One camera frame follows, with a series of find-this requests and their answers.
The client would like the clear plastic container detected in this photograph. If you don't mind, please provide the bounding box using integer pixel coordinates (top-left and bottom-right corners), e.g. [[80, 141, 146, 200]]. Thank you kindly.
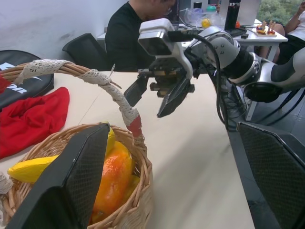
[[184, 8, 226, 31]]

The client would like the white desk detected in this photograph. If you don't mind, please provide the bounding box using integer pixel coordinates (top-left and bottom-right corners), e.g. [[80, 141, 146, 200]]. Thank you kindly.
[[96, 18, 289, 121]]

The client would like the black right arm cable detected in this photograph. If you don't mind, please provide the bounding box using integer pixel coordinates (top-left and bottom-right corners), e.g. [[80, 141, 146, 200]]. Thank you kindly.
[[167, 28, 241, 132]]

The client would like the orange mango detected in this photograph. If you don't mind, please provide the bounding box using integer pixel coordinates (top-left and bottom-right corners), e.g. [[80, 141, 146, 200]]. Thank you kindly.
[[89, 141, 135, 225]]

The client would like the black keyboard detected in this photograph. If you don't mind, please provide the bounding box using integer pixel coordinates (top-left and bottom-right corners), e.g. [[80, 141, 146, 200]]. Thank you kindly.
[[227, 27, 248, 38]]

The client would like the yellow banana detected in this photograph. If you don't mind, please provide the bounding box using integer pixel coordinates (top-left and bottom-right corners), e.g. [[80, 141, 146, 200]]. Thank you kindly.
[[104, 122, 117, 157], [7, 155, 60, 184]]

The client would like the person in black shirt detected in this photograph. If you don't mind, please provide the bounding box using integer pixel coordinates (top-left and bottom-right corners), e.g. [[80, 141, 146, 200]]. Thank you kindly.
[[104, 0, 177, 72]]

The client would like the grey laptop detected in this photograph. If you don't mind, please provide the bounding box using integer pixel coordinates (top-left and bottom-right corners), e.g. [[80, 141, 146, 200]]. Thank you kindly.
[[218, 0, 262, 26]]

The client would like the wooden stacking toy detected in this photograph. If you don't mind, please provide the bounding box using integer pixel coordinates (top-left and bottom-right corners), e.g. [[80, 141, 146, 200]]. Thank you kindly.
[[253, 20, 278, 38]]

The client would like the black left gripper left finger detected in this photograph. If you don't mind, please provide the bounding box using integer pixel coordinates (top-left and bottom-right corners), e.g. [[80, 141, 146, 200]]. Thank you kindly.
[[4, 122, 111, 229]]

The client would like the wicker basket with lace handle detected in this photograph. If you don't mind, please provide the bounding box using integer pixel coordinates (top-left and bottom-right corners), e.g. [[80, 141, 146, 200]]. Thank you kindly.
[[0, 59, 153, 229]]

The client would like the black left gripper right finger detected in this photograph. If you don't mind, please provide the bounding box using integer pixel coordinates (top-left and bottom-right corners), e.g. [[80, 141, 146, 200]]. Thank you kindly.
[[227, 121, 305, 229]]

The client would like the black office chair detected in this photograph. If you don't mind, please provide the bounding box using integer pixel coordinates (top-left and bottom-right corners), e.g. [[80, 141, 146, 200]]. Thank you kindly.
[[62, 32, 108, 72]]

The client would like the red cloth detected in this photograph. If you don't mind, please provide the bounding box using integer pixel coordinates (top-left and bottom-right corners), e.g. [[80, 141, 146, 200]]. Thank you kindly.
[[0, 86, 71, 160]]

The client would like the black bag with white print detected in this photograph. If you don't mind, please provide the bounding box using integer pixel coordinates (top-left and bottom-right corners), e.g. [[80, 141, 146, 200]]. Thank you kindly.
[[0, 49, 55, 111]]

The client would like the person in white shirt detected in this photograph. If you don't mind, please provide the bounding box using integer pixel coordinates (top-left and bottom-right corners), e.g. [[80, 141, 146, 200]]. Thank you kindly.
[[276, 0, 305, 65]]

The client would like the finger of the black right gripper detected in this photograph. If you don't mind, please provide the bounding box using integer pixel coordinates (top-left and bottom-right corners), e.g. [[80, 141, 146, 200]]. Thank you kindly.
[[156, 77, 192, 118], [123, 75, 150, 107]]

